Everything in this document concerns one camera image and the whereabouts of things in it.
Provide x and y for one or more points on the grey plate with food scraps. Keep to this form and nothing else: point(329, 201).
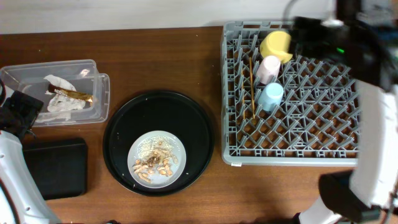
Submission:
point(156, 159)

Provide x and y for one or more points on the grey plastic dishwasher rack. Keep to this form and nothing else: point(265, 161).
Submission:
point(316, 123)

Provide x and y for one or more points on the pink cup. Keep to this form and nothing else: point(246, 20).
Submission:
point(268, 69)

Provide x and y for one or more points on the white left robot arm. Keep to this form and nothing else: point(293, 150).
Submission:
point(21, 200)

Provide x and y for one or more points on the clear plastic waste bin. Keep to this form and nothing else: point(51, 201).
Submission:
point(83, 75)

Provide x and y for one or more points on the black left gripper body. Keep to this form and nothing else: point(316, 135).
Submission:
point(28, 107)

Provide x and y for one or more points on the gold snack wrapper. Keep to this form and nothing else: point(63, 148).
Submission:
point(70, 93)

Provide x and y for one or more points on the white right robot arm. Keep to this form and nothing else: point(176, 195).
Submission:
point(369, 192)

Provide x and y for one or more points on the crumpled white tissue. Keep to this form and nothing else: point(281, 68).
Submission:
point(60, 103)

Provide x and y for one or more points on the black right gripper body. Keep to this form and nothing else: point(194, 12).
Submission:
point(302, 35)

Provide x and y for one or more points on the black rectangular box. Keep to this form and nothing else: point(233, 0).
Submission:
point(58, 168)

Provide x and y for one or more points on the wooden chopstick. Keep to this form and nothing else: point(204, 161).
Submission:
point(252, 88)
point(243, 93)

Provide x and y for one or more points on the light blue cup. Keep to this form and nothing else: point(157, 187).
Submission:
point(271, 96)

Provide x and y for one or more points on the yellow bowl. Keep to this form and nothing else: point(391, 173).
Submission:
point(277, 44)

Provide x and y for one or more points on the round black serving tray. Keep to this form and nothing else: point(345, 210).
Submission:
point(159, 110)

